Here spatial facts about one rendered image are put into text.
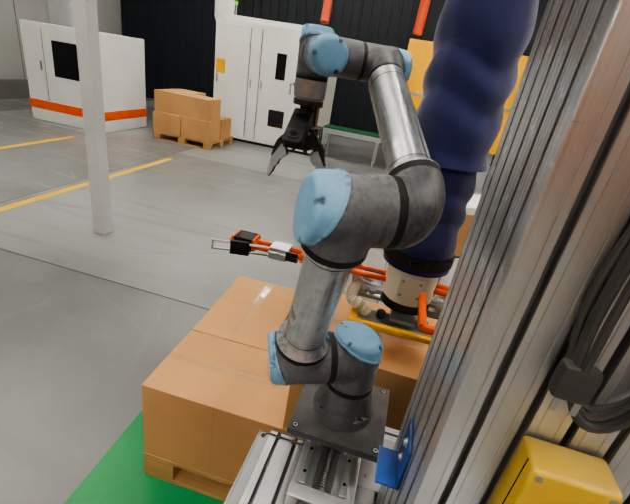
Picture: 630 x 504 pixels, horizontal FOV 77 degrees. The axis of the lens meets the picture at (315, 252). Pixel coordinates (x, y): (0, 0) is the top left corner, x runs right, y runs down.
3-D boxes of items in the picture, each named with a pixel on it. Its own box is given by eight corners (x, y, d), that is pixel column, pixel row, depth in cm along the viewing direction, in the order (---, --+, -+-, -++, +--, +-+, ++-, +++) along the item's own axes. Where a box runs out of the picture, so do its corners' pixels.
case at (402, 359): (438, 400, 177) (467, 327, 159) (441, 480, 141) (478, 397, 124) (310, 361, 187) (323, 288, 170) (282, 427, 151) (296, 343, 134)
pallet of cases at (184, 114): (232, 143, 846) (235, 98, 808) (209, 150, 756) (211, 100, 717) (181, 132, 866) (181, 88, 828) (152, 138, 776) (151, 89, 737)
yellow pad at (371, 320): (450, 333, 134) (454, 321, 132) (451, 351, 125) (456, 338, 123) (351, 307, 139) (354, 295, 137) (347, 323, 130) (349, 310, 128)
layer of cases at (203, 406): (414, 377, 247) (432, 325, 230) (413, 544, 158) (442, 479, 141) (236, 327, 265) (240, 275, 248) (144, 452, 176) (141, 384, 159)
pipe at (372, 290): (450, 299, 148) (454, 286, 145) (454, 338, 125) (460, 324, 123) (360, 277, 153) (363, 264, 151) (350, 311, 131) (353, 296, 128)
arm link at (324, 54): (370, 39, 76) (354, 40, 86) (314, 28, 74) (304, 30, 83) (362, 83, 80) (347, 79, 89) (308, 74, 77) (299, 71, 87)
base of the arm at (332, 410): (368, 440, 92) (377, 409, 88) (305, 420, 94) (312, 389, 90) (375, 394, 105) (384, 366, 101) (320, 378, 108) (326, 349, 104)
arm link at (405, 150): (483, 226, 58) (414, 33, 83) (415, 221, 55) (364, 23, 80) (444, 265, 67) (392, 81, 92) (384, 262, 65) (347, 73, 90)
